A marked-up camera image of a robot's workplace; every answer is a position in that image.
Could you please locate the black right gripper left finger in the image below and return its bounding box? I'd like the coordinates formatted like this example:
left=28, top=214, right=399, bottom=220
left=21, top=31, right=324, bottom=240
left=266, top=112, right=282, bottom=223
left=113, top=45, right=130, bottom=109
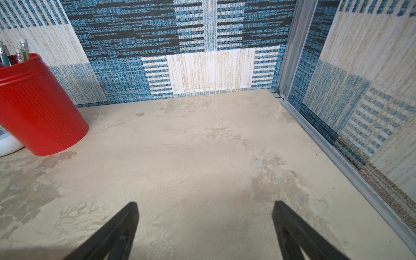
left=65, top=201, right=139, bottom=260

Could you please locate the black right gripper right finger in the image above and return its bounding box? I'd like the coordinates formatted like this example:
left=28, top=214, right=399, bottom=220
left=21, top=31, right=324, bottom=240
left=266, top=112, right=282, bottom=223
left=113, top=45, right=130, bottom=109
left=272, top=201, right=348, bottom=260

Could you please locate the white round clock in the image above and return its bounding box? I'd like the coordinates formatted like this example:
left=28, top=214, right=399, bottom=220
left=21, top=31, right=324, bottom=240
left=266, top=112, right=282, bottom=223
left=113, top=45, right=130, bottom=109
left=0, top=127, right=24, bottom=157

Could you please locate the red ribbed pen cup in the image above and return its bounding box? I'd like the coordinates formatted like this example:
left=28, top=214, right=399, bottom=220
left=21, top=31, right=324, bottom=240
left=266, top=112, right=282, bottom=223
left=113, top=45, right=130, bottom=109
left=1, top=54, right=89, bottom=156

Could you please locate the silver pen in cup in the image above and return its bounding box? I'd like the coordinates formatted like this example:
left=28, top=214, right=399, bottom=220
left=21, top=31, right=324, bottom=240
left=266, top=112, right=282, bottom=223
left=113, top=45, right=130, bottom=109
left=15, top=39, right=30, bottom=63

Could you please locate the green pen in cup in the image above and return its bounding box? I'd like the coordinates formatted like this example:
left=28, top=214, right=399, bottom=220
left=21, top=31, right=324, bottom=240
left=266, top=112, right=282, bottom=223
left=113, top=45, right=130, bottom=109
left=0, top=41, right=11, bottom=67

